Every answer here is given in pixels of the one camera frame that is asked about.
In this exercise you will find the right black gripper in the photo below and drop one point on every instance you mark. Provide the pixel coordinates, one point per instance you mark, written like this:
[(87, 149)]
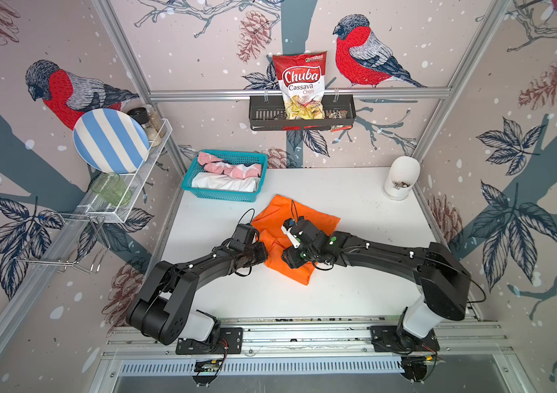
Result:
[(288, 258)]

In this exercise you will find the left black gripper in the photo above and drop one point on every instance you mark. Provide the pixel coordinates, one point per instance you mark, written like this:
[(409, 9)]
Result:
[(263, 255)]

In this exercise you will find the white shorts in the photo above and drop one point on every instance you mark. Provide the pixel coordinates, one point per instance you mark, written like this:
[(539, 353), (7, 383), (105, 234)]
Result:
[(225, 183)]

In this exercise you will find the pink patterned garment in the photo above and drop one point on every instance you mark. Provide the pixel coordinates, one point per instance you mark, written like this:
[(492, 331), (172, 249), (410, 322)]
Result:
[(215, 165)]

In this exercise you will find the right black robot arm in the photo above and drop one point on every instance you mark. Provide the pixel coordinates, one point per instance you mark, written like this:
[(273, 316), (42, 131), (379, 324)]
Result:
[(443, 282)]

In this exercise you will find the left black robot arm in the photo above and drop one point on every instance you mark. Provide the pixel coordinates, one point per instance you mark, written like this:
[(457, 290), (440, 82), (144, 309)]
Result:
[(163, 305)]

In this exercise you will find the white ceramic holder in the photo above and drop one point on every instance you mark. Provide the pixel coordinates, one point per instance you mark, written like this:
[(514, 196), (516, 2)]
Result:
[(403, 175)]

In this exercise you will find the green glass cup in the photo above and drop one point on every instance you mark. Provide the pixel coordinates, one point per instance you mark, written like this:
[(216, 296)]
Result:
[(112, 188)]

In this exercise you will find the clear spice jar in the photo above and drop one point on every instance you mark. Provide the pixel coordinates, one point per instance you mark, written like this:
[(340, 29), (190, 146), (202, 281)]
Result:
[(156, 123)]

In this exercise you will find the red Chuba chips bag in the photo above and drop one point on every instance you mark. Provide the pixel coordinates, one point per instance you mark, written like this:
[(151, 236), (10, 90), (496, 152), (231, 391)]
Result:
[(301, 79)]

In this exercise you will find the dark lid spice jar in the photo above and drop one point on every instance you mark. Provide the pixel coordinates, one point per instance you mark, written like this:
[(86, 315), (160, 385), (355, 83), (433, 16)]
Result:
[(140, 114)]

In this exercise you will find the blue striped plate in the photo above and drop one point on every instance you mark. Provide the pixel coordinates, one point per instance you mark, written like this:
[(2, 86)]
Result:
[(111, 141)]

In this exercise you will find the aluminium mounting rail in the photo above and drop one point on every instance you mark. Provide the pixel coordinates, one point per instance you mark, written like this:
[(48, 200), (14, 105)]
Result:
[(300, 337)]

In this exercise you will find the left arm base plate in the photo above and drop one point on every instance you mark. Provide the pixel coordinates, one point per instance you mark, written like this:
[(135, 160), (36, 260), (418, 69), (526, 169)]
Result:
[(228, 338)]

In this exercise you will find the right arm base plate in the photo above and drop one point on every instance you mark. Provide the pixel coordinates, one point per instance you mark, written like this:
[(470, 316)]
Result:
[(387, 339)]

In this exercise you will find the black wall shelf basket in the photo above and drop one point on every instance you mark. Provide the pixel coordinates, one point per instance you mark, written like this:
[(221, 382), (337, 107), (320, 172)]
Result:
[(272, 113)]

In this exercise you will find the white wire wall rack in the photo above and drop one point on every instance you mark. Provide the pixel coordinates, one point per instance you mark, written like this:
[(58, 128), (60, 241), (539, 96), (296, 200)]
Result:
[(102, 227)]

